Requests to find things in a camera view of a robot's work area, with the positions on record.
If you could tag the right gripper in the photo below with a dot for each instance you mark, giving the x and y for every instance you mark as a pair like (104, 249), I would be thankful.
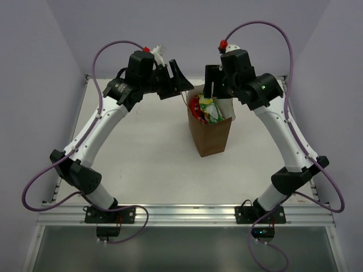
(214, 82)

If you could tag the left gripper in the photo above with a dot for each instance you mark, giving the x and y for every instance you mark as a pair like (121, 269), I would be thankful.
(169, 83)

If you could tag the large red snack packet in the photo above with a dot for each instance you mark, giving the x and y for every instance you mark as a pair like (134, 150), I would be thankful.
(196, 111)

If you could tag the green snack packet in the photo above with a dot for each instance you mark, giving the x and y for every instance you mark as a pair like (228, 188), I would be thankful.
(210, 110)

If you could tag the brown paper bag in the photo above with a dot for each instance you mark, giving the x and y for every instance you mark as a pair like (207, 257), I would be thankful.
(209, 139)

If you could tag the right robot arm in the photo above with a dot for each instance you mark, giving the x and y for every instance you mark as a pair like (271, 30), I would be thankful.
(235, 77)

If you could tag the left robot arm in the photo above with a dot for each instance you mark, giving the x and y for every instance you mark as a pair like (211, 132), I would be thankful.
(145, 73)

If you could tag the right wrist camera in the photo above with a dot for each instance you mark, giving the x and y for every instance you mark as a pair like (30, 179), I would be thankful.
(225, 47)

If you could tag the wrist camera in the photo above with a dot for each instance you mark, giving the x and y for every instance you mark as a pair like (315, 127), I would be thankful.
(158, 51)
(225, 47)

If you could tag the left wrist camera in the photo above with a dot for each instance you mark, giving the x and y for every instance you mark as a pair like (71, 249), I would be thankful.
(158, 51)

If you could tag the left black base bracket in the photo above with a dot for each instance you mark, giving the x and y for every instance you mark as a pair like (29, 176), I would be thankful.
(109, 223)

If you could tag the black base bracket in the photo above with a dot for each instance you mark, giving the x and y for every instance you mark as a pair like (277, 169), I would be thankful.
(263, 222)
(109, 223)

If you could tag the right black base bracket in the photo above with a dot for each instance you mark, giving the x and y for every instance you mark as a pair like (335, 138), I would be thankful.
(263, 222)

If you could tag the aluminium rail frame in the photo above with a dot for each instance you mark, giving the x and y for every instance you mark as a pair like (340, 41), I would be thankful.
(150, 159)

